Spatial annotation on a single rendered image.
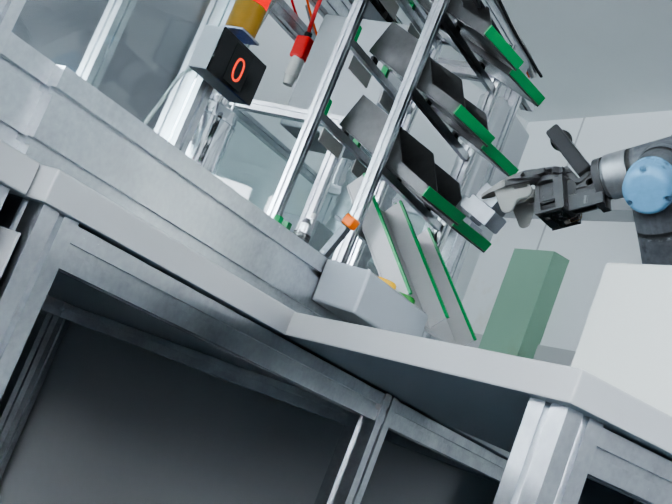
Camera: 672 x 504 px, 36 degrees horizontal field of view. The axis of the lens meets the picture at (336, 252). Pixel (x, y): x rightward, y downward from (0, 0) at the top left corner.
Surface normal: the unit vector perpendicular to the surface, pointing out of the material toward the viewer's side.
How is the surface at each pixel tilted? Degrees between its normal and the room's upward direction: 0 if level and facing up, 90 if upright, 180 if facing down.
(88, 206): 90
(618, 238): 90
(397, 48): 90
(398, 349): 90
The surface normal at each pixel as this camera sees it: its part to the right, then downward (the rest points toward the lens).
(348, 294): -0.44, -0.33
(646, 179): -0.44, 0.34
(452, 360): -0.77, -0.40
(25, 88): 0.82, 0.22
